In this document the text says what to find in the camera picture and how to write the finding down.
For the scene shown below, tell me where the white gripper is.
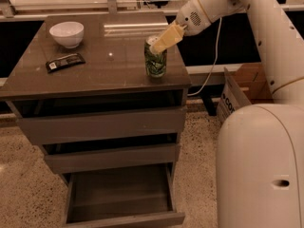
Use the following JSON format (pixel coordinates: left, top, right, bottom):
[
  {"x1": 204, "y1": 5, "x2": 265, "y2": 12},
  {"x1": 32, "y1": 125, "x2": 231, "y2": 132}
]
[{"x1": 150, "y1": 0, "x2": 211, "y2": 54}]

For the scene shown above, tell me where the green soda can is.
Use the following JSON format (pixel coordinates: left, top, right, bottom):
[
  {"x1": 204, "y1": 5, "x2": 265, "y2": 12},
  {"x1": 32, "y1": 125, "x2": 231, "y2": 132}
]
[{"x1": 144, "y1": 35, "x2": 167, "y2": 78}]

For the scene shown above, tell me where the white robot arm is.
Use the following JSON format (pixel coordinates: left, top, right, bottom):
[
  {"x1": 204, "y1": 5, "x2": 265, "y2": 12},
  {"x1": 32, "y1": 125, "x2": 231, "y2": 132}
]
[{"x1": 153, "y1": 0, "x2": 304, "y2": 228}]

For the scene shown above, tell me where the top grey drawer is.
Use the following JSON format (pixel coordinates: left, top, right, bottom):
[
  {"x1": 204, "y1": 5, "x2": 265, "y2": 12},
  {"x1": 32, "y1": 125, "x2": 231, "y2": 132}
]
[{"x1": 3, "y1": 89, "x2": 186, "y2": 145}]

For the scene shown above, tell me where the grey drawer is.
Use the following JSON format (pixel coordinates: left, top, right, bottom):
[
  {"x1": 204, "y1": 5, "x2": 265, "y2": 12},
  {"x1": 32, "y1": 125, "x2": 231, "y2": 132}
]
[
  {"x1": 3, "y1": 89, "x2": 186, "y2": 145},
  {"x1": 45, "y1": 133, "x2": 180, "y2": 174},
  {"x1": 63, "y1": 163, "x2": 185, "y2": 228}
]

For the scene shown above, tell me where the grey drawer cabinet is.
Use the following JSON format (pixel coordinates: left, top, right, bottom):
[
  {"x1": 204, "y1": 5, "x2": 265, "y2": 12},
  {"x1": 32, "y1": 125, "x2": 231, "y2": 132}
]
[{"x1": 0, "y1": 11, "x2": 193, "y2": 228}]

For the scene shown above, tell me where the middle grey drawer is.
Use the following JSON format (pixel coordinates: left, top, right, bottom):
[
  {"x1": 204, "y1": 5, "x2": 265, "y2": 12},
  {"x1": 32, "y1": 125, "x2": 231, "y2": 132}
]
[{"x1": 45, "y1": 133, "x2": 180, "y2": 174}]

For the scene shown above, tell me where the bottom grey drawer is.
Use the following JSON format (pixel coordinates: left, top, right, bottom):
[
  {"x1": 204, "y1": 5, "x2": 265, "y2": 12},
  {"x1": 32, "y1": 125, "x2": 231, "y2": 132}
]
[{"x1": 63, "y1": 163, "x2": 185, "y2": 228}]

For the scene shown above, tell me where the white corovan cardboard box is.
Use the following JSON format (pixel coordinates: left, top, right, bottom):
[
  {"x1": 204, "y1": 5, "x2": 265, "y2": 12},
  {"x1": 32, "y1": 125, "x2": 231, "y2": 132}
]
[{"x1": 217, "y1": 63, "x2": 273, "y2": 123}]

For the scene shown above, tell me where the white ceramic bowl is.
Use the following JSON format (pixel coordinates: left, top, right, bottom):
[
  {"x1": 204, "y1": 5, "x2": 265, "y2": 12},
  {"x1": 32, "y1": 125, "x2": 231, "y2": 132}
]
[{"x1": 49, "y1": 21, "x2": 85, "y2": 48}]

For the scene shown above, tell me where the black snack bar wrapper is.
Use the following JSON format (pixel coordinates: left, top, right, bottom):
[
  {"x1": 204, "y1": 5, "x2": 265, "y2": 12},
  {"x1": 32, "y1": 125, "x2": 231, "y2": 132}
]
[{"x1": 46, "y1": 53, "x2": 86, "y2": 73}]

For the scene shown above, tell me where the metal railing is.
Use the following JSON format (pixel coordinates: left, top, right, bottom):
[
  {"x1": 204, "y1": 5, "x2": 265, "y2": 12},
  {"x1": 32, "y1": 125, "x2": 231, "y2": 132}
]
[{"x1": 0, "y1": 0, "x2": 304, "y2": 21}]

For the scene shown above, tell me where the white power cable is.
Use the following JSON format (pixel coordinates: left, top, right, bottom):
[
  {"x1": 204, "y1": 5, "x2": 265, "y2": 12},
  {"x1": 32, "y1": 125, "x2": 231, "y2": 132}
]
[{"x1": 187, "y1": 17, "x2": 223, "y2": 97}]

